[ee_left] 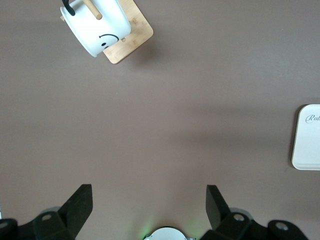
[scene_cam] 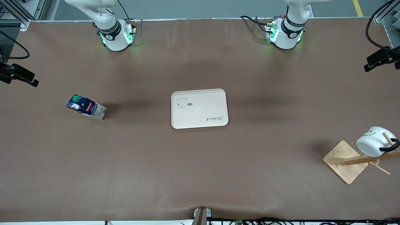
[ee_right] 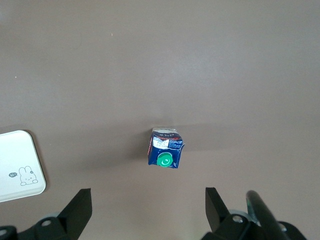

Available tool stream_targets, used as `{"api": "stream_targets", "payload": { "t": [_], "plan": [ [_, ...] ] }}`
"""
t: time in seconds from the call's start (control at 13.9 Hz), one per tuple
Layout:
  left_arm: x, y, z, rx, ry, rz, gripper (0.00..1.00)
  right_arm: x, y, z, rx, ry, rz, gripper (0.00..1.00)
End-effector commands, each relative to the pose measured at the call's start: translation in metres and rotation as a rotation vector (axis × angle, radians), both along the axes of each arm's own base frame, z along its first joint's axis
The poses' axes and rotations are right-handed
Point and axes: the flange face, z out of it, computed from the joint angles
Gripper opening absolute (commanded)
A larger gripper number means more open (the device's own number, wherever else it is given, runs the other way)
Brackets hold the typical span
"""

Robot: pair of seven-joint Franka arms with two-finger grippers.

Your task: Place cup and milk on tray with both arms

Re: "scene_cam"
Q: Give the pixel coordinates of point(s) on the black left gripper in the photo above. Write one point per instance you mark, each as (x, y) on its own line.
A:
(386, 55)

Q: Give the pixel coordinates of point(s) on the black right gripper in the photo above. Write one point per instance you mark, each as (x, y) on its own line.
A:
(9, 72)

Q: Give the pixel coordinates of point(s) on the blue white milk carton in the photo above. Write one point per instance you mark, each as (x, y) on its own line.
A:
(90, 109)

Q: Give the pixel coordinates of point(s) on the white smiley mug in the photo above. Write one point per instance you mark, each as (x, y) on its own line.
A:
(372, 143)

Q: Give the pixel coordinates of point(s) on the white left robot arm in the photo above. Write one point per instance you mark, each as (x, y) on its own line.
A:
(286, 37)

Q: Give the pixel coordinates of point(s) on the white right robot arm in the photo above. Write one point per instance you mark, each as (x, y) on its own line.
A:
(112, 37)

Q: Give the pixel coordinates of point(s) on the cream rabbit print tray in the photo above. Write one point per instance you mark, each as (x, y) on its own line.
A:
(203, 115)

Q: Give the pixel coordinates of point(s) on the wooden mug tree stand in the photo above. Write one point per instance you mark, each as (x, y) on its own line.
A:
(343, 162)

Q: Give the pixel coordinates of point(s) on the brown table cover sheet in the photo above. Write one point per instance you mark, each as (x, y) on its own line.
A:
(200, 172)

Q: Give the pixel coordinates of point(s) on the grey metal camera bracket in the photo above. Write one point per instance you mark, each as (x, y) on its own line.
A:
(201, 217)

